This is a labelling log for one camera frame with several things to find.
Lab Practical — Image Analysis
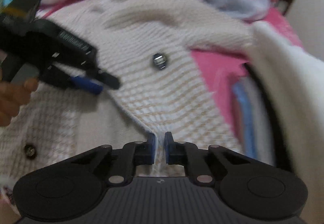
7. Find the beige houndstooth knit jacket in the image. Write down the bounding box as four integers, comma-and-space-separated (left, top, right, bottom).
1, 0, 252, 187

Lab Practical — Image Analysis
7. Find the person left hand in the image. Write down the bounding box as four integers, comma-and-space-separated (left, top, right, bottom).
0, 71, 39, 127

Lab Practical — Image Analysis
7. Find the blue folded garment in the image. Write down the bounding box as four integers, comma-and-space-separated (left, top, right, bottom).
231, 81, 257, 159

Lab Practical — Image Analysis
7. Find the pink floral bed blanket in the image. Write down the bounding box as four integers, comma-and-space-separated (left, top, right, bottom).
35, 6, 304, 134

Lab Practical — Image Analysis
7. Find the white fluffy folded garment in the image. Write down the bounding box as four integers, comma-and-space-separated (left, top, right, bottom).
245, 22, 323, 191

